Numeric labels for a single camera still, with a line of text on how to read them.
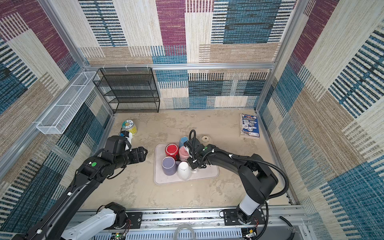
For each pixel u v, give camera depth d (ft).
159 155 3.17
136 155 2.10
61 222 1.32
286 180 1.37
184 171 2.61
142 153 2.17
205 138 3.07
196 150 2.25
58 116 2.38
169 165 2.73
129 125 3.34
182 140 2.93
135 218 2.45
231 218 2.40
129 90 3.59
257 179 1.48
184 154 2.73
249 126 3.47
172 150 2.96
